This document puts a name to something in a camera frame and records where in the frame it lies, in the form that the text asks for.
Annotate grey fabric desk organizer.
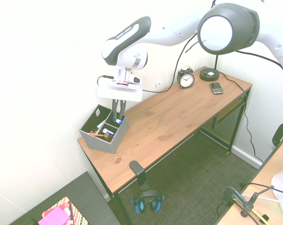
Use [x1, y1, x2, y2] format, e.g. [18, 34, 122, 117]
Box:
[79, 104, 130, 154]

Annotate black lamp base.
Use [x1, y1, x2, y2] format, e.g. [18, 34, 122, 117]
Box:
[199, 53, 221, 82]

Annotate white cable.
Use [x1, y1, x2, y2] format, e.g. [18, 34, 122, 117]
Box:
[242, 194, 283, 203]

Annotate black lamp power cable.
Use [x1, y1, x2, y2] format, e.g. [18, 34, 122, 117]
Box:
[218, 71, 264, 164]

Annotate pink sticky note block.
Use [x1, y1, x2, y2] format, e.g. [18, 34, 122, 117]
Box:
[38, 206, 71, 225]

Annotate yellow strip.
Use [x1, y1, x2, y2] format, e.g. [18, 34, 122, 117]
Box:
[232, 198, 269, 224]

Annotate black headphone hanger clamp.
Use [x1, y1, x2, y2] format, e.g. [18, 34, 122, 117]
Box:
[129, 160, 149, 186]

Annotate red patterned striped box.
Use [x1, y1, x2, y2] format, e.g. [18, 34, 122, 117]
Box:
[41, 196, 89, 225]

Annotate black mobile phone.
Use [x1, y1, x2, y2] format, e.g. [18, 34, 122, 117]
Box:
[209, 82, 224, 95]

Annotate wooden desk with black frame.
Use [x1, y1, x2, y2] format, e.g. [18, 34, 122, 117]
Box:
[77, 66, 253, 225]

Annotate black twin-bell alarm clock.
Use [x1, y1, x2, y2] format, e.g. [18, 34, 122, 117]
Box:
[176, 66, 195, 89]

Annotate plywood table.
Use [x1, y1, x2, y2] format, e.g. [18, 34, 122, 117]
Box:
[214, 135, 283, 225]

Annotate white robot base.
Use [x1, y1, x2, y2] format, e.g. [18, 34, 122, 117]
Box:
[271, 158, 283, 200]

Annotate black and blue headphones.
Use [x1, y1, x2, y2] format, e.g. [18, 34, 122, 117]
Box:
[131, 181, 165, 215]

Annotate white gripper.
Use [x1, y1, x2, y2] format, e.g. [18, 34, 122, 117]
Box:
[96, 83, 143, 120]

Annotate black cabinet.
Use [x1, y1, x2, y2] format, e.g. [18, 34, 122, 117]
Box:
[8, 171, 122, 225]

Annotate black C-clamp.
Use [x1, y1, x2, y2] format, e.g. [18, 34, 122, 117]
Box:
[222, 186, 250, 218]

